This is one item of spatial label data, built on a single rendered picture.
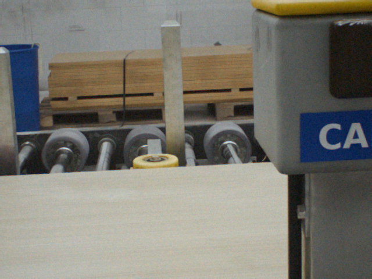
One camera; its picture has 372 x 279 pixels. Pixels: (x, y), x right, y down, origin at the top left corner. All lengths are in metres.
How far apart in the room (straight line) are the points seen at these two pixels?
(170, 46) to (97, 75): 4.82
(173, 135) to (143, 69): 4.79
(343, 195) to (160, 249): 0.62
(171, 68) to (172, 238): 0.51
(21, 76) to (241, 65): 1.78
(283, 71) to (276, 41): 0.01
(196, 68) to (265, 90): 5.91
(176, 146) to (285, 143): 1.14
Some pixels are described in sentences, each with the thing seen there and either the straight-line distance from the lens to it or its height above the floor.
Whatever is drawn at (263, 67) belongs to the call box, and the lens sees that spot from 0.33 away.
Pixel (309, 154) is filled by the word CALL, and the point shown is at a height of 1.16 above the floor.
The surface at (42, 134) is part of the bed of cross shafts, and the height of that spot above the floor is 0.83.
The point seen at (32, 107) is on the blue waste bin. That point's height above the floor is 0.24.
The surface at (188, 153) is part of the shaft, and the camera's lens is 1.77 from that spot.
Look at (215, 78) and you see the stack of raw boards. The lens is 6.27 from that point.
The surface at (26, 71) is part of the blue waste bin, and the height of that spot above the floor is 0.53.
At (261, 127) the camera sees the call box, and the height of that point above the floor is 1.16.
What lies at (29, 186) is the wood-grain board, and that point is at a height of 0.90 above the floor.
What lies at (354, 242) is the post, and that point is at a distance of 0.34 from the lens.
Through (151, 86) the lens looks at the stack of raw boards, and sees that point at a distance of 6.23.
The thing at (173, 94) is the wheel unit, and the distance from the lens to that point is 1.42.
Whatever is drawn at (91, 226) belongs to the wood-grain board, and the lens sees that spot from 1.03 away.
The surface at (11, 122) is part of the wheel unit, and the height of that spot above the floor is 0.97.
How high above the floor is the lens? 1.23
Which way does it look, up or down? 13 degrees down
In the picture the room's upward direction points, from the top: 2 degrees counter-clockwise
